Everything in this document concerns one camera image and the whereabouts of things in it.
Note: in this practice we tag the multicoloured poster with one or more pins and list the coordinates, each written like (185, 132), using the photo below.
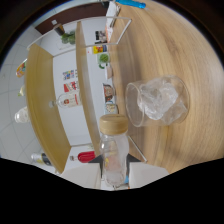
(68, 74)

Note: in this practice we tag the red poster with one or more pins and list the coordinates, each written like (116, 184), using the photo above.
(70, 86)

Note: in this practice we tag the clear bottle with wooden lid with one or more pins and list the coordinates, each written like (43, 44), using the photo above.
(114, 150)

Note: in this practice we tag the yellow orange snack bag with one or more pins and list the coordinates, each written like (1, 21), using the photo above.
(21, 68)

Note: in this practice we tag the red liquid glass bottle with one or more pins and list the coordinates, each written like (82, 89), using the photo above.
(85, 156)

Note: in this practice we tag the white and green cup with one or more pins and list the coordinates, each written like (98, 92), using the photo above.
(104, 60)

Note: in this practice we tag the cork-lidded jar of limes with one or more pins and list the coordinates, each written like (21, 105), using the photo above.
(68, 37)

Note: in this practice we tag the white-framed wooden shelf rack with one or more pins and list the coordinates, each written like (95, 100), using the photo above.
(43, 100)

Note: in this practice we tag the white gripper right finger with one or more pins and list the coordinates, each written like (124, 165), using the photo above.
(146, 172)

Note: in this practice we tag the yellow instant noodle cup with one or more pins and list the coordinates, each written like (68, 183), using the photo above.
(100, 49)

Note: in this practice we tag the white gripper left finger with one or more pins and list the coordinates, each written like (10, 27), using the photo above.
(83, 174)

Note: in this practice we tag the clear bottle with red label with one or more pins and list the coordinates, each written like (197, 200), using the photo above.
(68, 100)

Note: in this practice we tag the clear glass with ice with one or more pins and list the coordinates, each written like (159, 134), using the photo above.
(158, 101)

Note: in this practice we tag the black and yellow snack bag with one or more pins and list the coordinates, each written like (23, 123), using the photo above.
(42, 159)

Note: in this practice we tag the brown door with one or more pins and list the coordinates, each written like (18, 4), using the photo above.
(73, 16)

